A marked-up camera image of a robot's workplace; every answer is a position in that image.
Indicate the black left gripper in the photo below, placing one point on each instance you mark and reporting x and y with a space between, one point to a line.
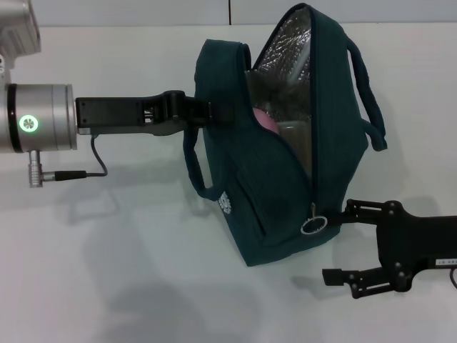
125 112

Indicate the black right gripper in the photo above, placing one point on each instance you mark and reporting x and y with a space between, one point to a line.
410 243

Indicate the pink peach toy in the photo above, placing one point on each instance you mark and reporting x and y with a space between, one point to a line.
266 121

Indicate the teal insulated lunch bag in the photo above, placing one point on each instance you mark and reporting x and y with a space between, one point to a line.
285 200

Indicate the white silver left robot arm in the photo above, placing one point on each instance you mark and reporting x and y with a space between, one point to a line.
32 118

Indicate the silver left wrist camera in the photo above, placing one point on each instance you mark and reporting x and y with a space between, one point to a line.
18 32

